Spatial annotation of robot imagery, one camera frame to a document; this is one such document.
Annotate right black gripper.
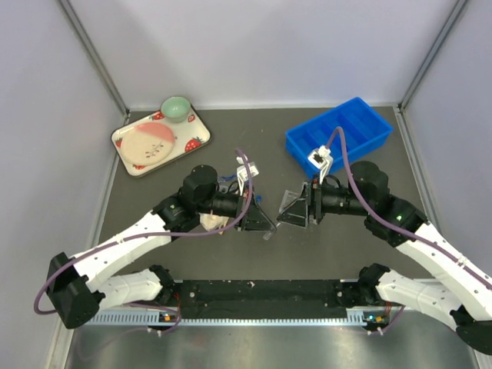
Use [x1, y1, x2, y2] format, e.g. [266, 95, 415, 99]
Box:
[276, 173, 371, 228]

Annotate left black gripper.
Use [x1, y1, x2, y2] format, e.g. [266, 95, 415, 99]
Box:
[198, 184, 276, 232]

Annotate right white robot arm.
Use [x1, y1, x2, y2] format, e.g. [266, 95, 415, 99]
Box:
[277, 161, 491, 355]

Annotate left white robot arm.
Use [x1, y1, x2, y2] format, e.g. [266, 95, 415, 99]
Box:
[45, 162, 275, 329]

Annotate clear acrylic tube rack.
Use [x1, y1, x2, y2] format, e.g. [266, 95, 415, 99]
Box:
[279, 190, 305, 216]

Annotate beige crumpled glove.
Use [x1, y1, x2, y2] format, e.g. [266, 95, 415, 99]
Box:
[200, 214, 229, 231]

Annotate blue rimmed safety goggles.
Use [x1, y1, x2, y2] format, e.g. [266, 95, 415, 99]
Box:
[218, 174, 237, 183]

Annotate blue plastic divided bin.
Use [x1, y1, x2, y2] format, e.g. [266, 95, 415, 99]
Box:
[285, 97, 393, 178]

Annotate strawberry pattern tray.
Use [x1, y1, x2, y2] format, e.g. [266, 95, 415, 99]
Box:
[111, 109, 211, 177]

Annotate pink cream plate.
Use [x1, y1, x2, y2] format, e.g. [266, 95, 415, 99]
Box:
[120, 122, 175, 166]

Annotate green ceramic bowl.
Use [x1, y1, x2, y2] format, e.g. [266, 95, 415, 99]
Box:
[161, 96, 191, 123]

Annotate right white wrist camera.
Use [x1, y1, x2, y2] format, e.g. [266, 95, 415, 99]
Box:
[307, 145, 334, 184]

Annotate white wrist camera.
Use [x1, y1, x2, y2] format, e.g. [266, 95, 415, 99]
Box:
[236, 162, 259, 194]
[307, 145, 334, 184]

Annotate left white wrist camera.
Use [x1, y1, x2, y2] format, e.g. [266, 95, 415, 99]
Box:
[236, 162, 259, 194]

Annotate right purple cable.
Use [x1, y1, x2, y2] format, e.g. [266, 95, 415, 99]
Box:
[326, 126, 492, 289]

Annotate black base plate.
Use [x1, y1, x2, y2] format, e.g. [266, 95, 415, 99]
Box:
[130, 279, 385, 320]

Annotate grey slotted cable duct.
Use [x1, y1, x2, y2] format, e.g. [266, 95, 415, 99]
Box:
[85, 309, 389, 327]

